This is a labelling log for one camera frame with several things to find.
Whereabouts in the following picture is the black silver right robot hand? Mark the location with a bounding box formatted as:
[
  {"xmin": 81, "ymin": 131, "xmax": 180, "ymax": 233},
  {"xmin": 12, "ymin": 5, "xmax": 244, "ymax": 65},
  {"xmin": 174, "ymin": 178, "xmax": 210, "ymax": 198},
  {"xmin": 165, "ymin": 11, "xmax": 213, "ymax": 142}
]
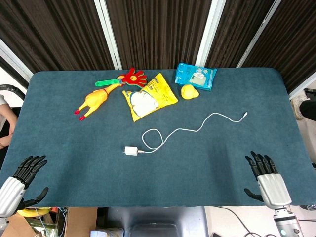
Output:
[{"xmin": 243, "ymin": 151, "xmax": 292, "ymax": 210}]

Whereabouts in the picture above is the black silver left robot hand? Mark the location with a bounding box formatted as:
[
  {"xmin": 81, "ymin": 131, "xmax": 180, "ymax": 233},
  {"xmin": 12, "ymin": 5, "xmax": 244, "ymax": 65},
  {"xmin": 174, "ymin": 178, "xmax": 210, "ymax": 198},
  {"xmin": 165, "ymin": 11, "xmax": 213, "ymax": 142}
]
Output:
[{"xmin": 0, "ymin": 155, "xmax": 49, "ymax": 218}]

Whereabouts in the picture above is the white charger with cable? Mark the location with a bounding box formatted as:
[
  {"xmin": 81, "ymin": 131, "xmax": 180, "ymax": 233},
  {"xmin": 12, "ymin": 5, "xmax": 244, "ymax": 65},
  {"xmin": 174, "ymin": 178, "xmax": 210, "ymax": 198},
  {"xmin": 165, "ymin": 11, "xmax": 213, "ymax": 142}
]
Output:
[{"xmin": 137, "ymin": 111, "xmax": 248, "ymax": 155}]

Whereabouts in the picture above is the white charger block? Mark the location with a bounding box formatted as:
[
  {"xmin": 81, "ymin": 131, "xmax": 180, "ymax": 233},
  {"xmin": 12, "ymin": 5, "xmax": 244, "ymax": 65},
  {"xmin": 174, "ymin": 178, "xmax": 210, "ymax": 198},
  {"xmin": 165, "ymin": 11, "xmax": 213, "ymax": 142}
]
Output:
[{"xmin": 122, "ymin": 146, "xmax": 139, "ymax": 157}]

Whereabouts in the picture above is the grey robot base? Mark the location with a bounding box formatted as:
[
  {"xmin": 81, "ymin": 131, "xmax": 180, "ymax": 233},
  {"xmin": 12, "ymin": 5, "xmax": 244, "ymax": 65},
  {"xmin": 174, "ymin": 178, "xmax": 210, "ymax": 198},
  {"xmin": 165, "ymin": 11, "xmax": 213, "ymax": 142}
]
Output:
[{"xmin": 106, "ymin": 206, "xmax": 210, "ymax": 237}]

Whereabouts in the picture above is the yellow round object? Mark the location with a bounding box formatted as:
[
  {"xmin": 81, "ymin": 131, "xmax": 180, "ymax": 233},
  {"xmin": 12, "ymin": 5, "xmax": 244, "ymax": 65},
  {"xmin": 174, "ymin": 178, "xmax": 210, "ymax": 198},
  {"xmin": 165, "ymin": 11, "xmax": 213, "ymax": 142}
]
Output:
[{"xmin": 17, "ymin": 207, "xmax": 51, "ymax": 218}]

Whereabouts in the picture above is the teal table cloth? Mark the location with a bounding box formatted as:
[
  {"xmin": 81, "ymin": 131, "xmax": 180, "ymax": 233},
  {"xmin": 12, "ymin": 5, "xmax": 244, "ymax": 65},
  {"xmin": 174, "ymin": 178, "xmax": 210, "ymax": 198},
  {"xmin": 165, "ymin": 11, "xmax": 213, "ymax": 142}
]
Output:
[{"xmin": 0, "ymin": 68, "xmax": 316, "ymax": 208}]

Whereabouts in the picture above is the brown cardboard box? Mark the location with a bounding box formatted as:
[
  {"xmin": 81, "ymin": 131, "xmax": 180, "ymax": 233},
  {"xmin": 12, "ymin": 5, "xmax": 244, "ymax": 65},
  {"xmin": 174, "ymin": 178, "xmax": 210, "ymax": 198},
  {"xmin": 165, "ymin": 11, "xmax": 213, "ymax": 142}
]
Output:
[{"xmin": 65, "ymin": 207, "xmax": 98, "ymax": 237}]

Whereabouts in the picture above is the white sneaker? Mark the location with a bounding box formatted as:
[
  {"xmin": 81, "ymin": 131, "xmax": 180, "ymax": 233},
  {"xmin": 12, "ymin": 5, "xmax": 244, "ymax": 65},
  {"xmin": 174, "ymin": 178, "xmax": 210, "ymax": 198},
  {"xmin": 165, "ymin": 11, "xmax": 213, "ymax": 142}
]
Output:
[{"xmin": 291, "ymin": 95, "xmax": 311, "ymax": 121}]

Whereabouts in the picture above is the black chair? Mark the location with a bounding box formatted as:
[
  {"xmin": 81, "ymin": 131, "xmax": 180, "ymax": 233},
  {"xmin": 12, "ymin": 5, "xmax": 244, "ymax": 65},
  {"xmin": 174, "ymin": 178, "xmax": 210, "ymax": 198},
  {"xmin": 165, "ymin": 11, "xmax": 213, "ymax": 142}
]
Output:
[{"xmin": 0, "ymin": 84, "xmax": 26, "ymax": 117}]

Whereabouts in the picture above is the yellow rubber chicken toy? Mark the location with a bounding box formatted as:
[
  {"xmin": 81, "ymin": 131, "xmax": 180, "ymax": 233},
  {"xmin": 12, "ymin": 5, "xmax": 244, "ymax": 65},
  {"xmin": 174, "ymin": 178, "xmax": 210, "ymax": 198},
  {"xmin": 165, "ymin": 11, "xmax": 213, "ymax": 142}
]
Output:
[{"xmin": 74, "ymin": 83, "xmax": 123, "ymax": 121}]

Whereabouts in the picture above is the yellow pear toy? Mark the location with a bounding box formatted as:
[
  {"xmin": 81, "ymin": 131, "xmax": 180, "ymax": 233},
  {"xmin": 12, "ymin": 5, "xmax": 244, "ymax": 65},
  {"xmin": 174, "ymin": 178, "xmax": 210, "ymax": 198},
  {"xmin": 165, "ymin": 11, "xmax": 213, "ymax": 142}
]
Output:
[{"xmin": 180, "ymin": 84, "xmax": 199, "ymax": 100}]

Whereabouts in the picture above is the blue packaged item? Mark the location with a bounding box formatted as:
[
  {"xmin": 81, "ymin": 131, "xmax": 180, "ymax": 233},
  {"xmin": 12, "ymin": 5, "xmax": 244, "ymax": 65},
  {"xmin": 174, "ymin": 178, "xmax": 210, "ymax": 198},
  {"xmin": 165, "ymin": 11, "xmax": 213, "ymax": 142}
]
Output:
[{"xmin": 174, "ymin": 62, "xmax": 217, "ymax": 91}]

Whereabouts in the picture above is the yellow snack bag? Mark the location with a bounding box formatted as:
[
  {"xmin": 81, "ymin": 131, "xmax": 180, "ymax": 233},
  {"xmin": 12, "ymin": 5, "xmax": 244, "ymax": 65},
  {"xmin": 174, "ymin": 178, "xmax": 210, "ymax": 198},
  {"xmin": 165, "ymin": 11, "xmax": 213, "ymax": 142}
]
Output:
[{"xmin": 122, "ymin": 73, "xmax": 179, "ymax": 123}]

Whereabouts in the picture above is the red hand clapper toy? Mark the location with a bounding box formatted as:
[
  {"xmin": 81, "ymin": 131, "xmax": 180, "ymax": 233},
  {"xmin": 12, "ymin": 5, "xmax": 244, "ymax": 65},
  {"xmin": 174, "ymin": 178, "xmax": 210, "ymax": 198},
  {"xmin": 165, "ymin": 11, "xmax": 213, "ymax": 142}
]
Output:
[{"xmin": 95, "ymin": 68, "xmax": 148, "ymax": 88}]

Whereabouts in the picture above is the dark brown pleated curtain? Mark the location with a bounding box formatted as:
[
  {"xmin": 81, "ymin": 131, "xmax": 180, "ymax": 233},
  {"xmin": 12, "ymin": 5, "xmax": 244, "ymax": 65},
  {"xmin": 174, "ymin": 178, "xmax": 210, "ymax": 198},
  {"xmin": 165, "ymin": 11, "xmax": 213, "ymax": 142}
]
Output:
[{"xmin": 0, "ymin": 0, "xmax": 316, "ymax": 94}]

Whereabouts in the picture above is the black floor cable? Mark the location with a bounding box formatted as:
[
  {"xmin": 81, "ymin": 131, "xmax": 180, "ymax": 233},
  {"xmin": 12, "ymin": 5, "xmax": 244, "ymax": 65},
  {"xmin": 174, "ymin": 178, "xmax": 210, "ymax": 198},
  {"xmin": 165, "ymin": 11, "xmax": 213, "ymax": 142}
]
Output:
[{"xmin": 217, "ymin": 206, "xmax": 277, "ymax": 237}]

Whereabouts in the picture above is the white frame post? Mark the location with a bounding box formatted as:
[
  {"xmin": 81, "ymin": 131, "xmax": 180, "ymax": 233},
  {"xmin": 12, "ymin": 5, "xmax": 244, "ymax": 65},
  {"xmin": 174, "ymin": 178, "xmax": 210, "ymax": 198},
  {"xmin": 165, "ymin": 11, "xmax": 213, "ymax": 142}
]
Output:
[
  {"xmin": 93, "ymin": 0, "xmax": 123, "ymax": 70},
  {"xmin": 237, "ymin": 0, "xmax": 282, "ymax": 69},
  {"xmin": 288, "ymin": 71, "xmax": 316, "ymax": 99},
  {"xmin": 196, "ymin": 0, "xmax": 219, "ymax": 66},
  {"xmin": 0, "ymin": 39, "xmax": 34, "ymax": 82}
]

